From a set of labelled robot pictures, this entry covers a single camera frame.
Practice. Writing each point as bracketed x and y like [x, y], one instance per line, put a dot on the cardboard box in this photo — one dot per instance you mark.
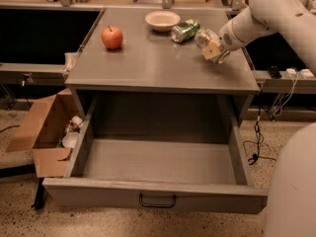
[42, 129]

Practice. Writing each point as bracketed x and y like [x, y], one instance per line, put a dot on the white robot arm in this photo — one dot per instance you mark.
[291, 207]

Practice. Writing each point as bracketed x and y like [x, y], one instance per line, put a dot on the white cup in box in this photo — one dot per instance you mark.
[70, 139]

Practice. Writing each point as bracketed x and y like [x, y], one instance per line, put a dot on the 7up can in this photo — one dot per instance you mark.
[204, 37]

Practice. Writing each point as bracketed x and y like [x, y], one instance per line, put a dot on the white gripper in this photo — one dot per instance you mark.
[231, 36]

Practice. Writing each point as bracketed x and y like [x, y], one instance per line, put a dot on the grey cabinet counter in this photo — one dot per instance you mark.
[153, 82]

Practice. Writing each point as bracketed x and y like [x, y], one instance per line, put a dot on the white power adapter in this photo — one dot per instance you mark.
[291, 72]

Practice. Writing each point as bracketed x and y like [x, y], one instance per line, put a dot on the white bowl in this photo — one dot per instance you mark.
[162, 21]

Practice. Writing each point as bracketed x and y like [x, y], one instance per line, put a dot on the black drawer handle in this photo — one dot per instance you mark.
[157, 202]

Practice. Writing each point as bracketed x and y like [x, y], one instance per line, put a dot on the red apple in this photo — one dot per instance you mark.
[112, 37]

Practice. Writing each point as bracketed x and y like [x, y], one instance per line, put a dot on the green soda can on counter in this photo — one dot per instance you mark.
[185, 30]

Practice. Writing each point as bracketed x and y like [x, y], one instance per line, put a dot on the black device on shelf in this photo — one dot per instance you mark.
[274, 72]

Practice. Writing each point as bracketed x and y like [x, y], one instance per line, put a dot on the open grey drawer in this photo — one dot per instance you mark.
[204, 166]

